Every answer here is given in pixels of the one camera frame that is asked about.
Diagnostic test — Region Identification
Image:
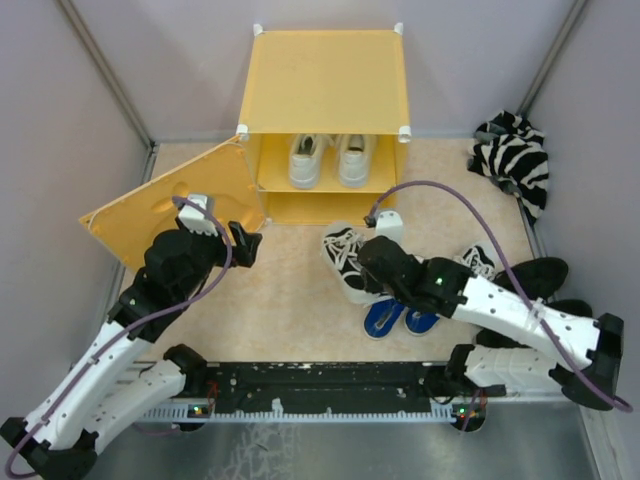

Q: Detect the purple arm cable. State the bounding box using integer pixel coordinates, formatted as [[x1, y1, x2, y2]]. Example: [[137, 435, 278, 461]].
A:
[[364, 180, 634, 414], [3, 195, 234, 476]]

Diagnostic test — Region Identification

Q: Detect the blue canvas shoe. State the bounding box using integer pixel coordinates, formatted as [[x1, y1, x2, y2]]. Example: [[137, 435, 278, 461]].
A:
[[404, 309, 440, 336], [363, 299, 405, 340]]

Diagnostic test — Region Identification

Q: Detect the black sneaker upper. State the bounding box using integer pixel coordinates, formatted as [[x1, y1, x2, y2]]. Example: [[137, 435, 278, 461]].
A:
[[511, 257, 569, 301]]

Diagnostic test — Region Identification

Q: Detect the black sneaker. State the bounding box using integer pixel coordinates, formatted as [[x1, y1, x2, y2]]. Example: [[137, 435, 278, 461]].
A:
[[511, 257, 569, 301], [474, 299, 593, 349]]

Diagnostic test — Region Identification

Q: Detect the black white canvas shoe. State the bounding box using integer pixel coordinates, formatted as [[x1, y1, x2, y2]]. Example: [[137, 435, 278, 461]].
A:
[[453, 241, 502, 281], [321, 221, 389, 305]]

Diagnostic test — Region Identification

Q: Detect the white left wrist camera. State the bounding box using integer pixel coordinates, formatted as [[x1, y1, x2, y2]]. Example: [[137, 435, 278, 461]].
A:
[[177, 193, 218, 236]]

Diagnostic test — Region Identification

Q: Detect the white sneaker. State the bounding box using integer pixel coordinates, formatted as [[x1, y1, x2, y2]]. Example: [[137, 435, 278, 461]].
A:
[[338, 134, 377, 188], [288, 133, 334, 189]]

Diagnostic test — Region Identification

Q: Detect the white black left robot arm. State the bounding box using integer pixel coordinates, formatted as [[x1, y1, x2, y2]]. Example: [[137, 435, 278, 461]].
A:
[[1, 221, 262, 479]]

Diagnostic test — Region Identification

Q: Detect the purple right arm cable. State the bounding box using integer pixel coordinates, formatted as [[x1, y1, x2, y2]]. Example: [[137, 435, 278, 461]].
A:
[[364, 180, 634, 414]]

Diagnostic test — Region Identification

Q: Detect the black sneaker lower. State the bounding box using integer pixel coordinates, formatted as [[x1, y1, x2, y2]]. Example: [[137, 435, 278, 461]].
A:
[[474, 299, 593, 349]]

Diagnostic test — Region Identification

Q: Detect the yellow cabinet door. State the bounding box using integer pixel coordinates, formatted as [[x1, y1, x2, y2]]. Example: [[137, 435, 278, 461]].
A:
[[79, 136, 264, 271]]

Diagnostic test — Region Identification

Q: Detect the black white striped cloth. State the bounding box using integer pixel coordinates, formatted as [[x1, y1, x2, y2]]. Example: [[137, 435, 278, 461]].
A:
[[467, 110, 549, 224]]

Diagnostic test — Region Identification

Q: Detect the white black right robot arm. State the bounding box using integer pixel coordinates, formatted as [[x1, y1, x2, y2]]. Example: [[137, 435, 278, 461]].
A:
[[358, 236, 633, 413]]

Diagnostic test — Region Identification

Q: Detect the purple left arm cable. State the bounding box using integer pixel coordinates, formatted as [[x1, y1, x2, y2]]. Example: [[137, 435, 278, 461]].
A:
[[3, 195, 234, 476]]

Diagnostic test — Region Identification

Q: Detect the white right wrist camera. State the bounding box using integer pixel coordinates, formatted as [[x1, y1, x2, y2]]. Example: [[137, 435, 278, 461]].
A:
[[364, 209, 404, 245]]

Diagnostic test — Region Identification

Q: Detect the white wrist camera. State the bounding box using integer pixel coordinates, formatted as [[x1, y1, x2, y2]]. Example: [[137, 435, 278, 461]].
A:
[[364, 209, 404, 245], [177, 193, 218, 236]]

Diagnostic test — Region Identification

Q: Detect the yellow plastic shoe cabinet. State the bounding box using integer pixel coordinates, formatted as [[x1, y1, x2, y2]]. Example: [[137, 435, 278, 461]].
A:
[[236, 23, 412, 225]]

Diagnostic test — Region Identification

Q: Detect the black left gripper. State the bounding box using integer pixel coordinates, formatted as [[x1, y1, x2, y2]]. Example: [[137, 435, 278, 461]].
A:
[[175, 214, 261, 303]]

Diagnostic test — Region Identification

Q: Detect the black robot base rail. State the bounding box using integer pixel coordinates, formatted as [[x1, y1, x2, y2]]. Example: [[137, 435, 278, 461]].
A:
[[142, 362, 478, 431]]

